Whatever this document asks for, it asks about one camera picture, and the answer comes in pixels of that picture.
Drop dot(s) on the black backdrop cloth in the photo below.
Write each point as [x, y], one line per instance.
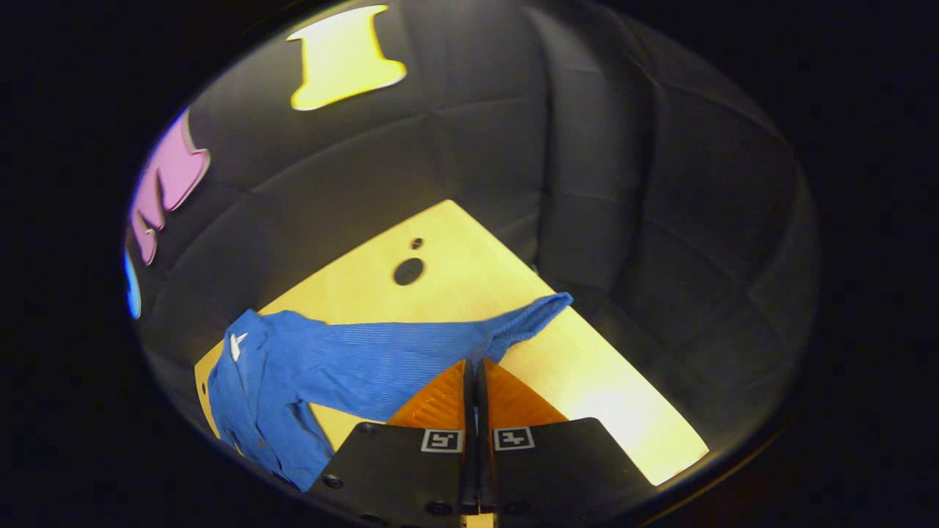
[587, 183]

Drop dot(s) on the blue button-up shirt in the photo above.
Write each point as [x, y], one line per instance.
[381, 359]

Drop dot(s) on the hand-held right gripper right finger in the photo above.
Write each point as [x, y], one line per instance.
[557, 469]

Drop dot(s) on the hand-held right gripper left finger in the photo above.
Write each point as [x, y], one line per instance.
[396, 477]

